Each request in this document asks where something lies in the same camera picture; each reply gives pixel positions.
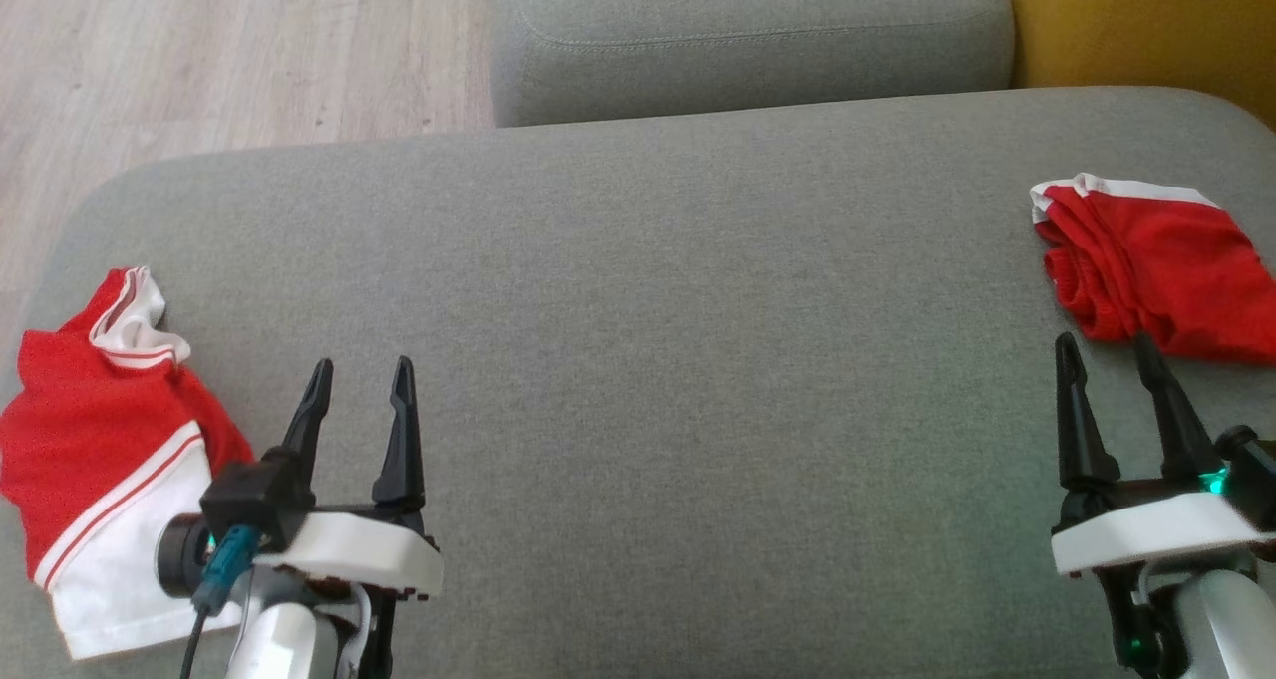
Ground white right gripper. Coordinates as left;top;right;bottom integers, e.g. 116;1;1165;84
1052;332;1276;575

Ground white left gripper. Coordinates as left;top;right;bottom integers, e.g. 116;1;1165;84
254;355;445;600

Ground red shorts with white stripe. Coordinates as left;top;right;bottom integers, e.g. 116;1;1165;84
1030;173;1276;366

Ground red and white basketball jersey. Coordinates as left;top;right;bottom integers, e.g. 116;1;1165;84
0;265;256;661

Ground grey sofa seat cushion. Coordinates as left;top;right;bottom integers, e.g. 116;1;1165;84
0;86;1276;679

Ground yellow upholstered furniture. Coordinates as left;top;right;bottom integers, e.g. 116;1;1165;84
1000;0;1276;130

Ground grey sofa back cushion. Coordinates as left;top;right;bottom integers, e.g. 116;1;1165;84
491;0;1016;129

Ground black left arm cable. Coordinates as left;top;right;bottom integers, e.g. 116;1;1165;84
177;524;262;679

